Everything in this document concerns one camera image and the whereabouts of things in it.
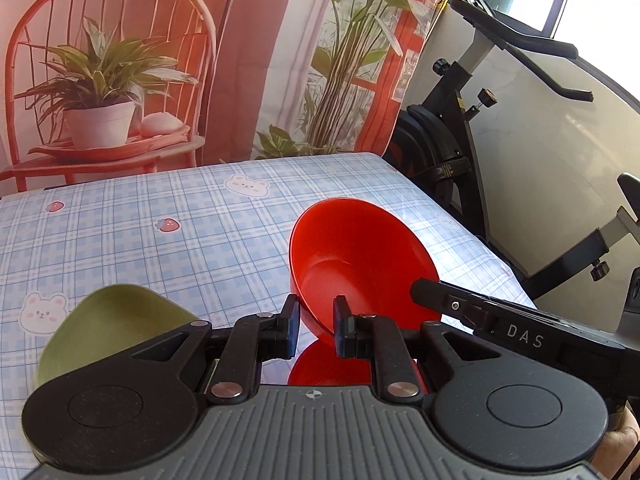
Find black exercise bike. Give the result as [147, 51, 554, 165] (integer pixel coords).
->
[390, 0, 640, 321]

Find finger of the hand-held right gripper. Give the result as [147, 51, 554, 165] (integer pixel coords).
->
[410, 278, 501, 333]

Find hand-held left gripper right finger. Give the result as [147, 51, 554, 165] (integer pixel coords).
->
[333, 295, 506, 406]

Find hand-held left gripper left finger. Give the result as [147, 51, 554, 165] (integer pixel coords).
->
[131, 294, 302, 406]

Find red plastic bowl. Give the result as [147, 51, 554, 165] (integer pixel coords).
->
[287, 338, 428, 396]
[288, 198, 442, 348]

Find person's right hand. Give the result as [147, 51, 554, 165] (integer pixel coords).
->
[592, 405, 640, 480]

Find blue plaid tablecloth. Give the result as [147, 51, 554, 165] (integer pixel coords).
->
[0, 152, 541, 466]

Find printed room backdrop cloth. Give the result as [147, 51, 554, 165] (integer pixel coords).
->
[0, 0, 451, 196]

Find green plastic plate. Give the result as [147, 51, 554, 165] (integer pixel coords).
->
[37, 283, 203, 403]

